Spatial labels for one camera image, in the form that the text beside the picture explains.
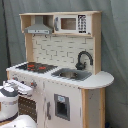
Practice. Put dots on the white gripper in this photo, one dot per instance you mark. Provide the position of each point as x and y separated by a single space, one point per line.
20 87

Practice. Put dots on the oven door with handle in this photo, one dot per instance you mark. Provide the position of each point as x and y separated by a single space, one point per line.
28 107

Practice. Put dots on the white microwave door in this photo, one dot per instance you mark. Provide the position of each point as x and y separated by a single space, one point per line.
73 24

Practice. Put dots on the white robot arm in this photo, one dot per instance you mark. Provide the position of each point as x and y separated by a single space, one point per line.
9 111

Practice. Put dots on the wooden toy kitchen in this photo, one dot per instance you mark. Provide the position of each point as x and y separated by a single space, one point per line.
61 50

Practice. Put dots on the black stovetop red burners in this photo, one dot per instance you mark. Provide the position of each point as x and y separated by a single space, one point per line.
36 67

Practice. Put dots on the grey toy sink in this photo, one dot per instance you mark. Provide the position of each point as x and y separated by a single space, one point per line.
72 74

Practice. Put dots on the white dishwasher cabinet door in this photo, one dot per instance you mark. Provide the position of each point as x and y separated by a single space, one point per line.
63 106

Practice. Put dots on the grey range hood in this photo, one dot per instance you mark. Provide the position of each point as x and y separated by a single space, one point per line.
39 27

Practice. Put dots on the black toy faucet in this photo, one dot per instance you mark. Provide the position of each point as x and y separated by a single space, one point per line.
81 64

